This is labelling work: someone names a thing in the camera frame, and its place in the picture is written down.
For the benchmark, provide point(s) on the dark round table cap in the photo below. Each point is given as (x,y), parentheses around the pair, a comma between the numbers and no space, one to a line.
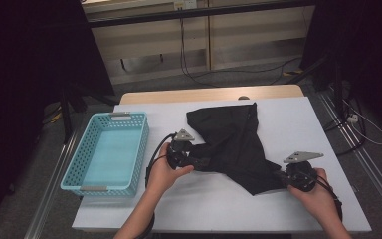
(243,97)

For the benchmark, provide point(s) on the aluminium rail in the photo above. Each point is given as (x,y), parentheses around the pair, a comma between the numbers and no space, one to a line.
(371,166)
(49,186)

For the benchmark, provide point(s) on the black curtain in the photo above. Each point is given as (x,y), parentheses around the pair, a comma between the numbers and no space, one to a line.
(20,66)
(371,49)

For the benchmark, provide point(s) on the light wooden table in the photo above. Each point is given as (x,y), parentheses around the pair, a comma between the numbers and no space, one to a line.
(179,94)

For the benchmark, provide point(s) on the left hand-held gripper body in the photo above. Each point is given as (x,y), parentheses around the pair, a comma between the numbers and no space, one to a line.
(180,154)

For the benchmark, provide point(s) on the light blue plastic basket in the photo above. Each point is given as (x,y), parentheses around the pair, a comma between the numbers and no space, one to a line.
(106,156)

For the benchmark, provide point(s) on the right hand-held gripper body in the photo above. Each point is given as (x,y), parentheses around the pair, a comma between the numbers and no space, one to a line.
(300,176)

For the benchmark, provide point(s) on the black shorts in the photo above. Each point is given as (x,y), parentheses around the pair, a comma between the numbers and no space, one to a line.
(232,146)

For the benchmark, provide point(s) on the person's left hand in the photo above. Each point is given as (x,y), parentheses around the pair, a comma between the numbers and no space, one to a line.
(160,176)

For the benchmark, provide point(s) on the person's right hand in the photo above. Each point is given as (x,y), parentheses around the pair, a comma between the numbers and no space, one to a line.
(321,202)

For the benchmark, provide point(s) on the white wall socket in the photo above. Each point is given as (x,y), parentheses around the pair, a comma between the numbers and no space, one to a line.
(185,4)

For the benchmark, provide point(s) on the yellow floor tape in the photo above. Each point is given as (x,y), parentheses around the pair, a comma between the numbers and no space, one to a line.
(293,72)

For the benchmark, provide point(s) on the black metal stand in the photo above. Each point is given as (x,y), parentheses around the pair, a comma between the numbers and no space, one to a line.
(337,86)
(67,113)

